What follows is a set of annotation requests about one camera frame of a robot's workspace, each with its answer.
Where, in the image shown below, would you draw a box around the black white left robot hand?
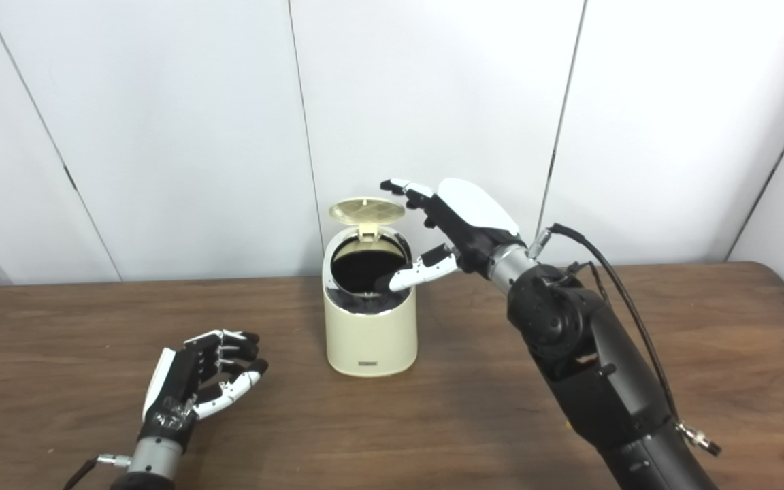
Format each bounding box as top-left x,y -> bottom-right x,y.
139,329 -> 270,450

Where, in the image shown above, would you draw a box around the cream round bin lid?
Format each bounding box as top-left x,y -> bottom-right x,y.
328,197 -> 406,240

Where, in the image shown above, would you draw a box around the cream-colored cylindrical bin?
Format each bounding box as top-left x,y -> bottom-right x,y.
322,226 -> 418,378

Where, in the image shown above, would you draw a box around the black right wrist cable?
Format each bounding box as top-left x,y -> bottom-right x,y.
527,223 -> 723,457

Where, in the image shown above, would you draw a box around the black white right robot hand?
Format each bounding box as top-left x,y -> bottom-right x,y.
373,178 -> 527,293

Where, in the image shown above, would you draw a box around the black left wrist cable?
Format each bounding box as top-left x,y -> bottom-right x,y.
62,454 -> 133,490

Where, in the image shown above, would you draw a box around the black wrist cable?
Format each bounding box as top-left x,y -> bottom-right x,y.
62,454 -> 133,490
527,223 -> 723,457

